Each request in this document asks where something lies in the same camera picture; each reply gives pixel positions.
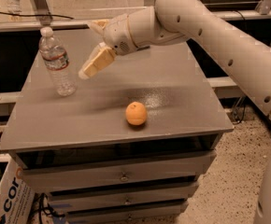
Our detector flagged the white cardboard box blue lettering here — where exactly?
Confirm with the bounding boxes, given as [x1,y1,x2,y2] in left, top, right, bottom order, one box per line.
[0,159,35,224]

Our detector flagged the grey drawer cabinet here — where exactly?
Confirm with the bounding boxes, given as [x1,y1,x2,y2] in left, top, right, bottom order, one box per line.
[0,23,235,224]

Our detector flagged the middle grey drawer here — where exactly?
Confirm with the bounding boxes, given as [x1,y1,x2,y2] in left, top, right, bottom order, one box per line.
[49,178,198,213]

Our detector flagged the top grey drawer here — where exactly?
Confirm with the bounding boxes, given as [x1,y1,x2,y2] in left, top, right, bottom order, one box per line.
[22,150,216,193]

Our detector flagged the black cables under cabinet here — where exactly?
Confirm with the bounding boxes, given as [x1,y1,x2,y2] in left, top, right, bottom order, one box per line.
[27,192,66,224]

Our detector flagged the grey drawer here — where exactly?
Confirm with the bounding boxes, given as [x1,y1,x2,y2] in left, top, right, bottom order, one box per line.
[66,199,188,224]
[22,150,216,193]
[49,178,198,213]

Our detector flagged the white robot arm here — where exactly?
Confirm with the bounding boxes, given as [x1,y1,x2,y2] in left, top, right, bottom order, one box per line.
[78,0,271,121]

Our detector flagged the metal frame rail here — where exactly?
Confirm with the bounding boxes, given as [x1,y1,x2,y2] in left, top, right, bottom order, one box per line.
[0,0,271,34]

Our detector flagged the bottom grey drawer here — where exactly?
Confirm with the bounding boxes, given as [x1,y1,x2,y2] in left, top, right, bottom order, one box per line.
[66,199,188,224]

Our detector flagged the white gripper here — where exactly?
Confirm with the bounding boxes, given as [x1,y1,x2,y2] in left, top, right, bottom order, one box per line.
[78,14,137,79]

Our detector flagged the black cable on floor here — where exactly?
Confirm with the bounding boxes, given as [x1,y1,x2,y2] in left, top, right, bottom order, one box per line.
[0,10,76,21]

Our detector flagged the orange fruit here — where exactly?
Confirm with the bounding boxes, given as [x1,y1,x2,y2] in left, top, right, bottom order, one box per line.
[125,102,148,126]

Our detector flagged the clear red-label water bottle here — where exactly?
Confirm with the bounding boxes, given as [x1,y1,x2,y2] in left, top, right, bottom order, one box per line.
[39,27,77,96]

